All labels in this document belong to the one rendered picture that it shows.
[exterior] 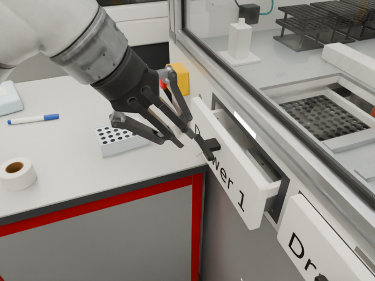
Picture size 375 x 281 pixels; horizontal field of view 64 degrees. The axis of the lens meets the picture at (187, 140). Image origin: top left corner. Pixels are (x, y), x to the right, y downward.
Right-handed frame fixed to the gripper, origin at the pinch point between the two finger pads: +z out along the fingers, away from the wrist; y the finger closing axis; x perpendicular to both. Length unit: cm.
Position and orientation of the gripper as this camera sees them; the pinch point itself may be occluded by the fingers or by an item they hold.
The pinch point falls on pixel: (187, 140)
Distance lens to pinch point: 54.1
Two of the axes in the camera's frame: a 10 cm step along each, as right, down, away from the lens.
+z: 5.4, 5.2, 6.7
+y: 7.7, -6.3, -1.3
